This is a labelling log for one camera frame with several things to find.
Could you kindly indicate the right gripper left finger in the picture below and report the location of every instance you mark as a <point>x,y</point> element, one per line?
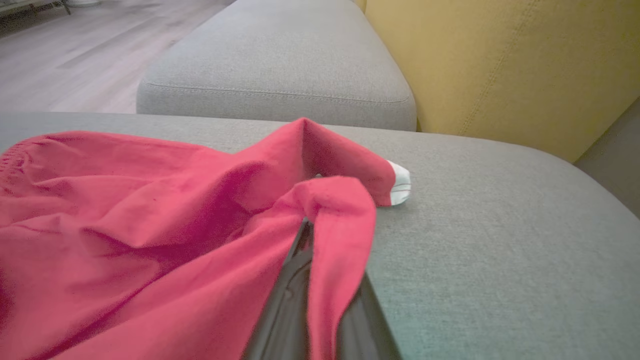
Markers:
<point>285,320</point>

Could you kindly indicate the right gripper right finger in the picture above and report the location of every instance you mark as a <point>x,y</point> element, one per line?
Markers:
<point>367,335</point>

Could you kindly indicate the large grey sofa chaise cushion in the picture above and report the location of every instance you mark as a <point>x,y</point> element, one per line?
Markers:
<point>500,250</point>

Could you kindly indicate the grey sofa seat cushion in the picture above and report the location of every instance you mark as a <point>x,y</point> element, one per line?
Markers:
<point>280,60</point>

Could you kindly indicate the wide yellow sofa back cushion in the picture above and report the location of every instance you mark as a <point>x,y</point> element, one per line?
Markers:
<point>500,65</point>

